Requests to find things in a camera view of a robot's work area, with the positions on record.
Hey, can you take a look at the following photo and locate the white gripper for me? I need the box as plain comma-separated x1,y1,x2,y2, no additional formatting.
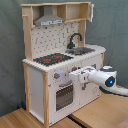
69,67,95,83

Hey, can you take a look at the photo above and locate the white oven door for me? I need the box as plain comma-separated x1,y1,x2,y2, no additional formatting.
49,79,80,125

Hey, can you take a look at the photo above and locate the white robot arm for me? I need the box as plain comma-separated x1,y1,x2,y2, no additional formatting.
69,66,128,97

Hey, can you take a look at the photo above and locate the wooden toy kitchen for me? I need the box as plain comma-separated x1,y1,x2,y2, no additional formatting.
22,2,105,127

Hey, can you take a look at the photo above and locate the white dishwasher door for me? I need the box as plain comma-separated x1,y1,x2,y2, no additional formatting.
79,54,104,108

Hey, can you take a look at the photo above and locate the metal toy sink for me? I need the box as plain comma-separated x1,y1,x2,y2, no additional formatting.
65,47,95,55

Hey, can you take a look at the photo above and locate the black toy faucet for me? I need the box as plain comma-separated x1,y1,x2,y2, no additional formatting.
67,33,83,49

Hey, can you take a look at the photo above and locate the black toy stovetop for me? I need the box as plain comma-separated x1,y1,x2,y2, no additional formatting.
34,53,71,66

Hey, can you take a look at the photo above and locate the grey range hood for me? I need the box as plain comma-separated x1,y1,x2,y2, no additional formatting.
33,5,64,27

